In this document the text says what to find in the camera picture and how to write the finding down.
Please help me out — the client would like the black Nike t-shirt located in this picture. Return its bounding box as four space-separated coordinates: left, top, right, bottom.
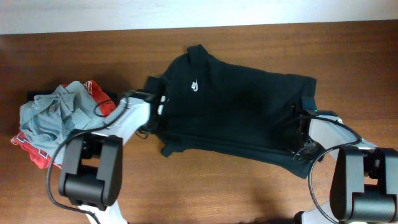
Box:
154 45 317 178

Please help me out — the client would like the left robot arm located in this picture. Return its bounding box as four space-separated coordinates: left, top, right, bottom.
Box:
58 91 155 223

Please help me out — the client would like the grey crumpled t-shirt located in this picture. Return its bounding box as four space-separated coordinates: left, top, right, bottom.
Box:
19 80 116 165

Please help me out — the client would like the left black cable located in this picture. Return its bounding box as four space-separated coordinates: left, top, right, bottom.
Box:
46 96 150 224

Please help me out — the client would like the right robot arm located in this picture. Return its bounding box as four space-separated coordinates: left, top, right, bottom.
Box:
294 97 397 223

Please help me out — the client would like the right black cable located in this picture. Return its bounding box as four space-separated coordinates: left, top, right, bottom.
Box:
292 114 363 224

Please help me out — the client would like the red printed t-shirt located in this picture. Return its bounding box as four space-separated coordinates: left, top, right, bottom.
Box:
10 80 118 170

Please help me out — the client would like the black cable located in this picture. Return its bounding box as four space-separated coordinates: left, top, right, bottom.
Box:
292 114 363 224
46 96 150 224

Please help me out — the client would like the navy blue folded garment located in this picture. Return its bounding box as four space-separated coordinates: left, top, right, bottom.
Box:
26 90 118 103

